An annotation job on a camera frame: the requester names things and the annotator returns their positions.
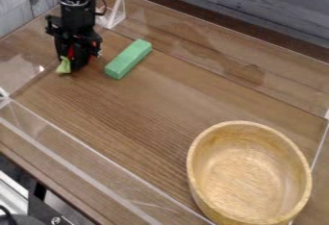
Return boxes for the light wooden bowl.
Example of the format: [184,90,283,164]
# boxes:
[186,120,313,225]

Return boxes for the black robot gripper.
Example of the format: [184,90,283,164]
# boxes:
[45,14,103,71]

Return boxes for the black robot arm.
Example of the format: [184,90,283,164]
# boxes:
[45,0,107,74]

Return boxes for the red plush strawberry toy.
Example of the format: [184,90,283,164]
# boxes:
[53,39,99,75]

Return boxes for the green rectangular block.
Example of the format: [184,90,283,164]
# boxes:
[104,39,152,80]

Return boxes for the clear acrylic tray walls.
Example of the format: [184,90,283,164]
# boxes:
[0,0,329,225]

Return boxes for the black cable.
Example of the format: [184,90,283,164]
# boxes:
[0,204,17,225]

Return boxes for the black metal equipment base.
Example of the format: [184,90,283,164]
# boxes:
[0,177,76,225]

